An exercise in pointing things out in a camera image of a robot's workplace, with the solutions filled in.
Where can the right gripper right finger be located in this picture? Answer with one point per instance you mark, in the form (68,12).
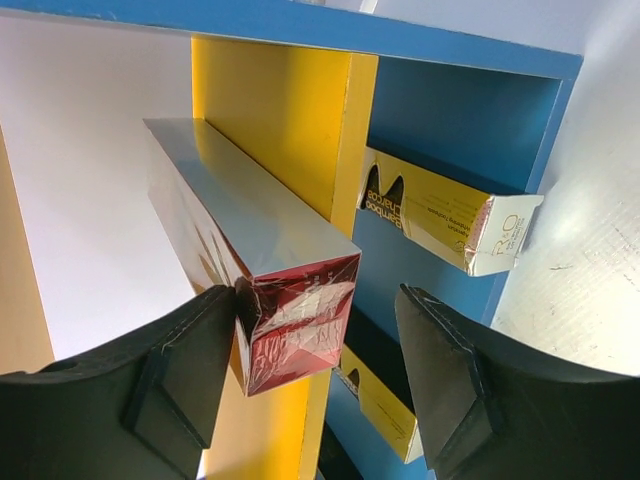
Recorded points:
(491,407)

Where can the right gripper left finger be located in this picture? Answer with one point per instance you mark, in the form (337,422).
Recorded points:
(142,406)

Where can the silver RO toothpaste box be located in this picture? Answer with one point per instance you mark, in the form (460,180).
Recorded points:
(393,418)

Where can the silver RO box table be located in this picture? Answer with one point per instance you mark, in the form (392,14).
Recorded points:
(480,233)

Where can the red 3D toothpaste box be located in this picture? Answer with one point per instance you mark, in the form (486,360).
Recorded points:
(232,223)

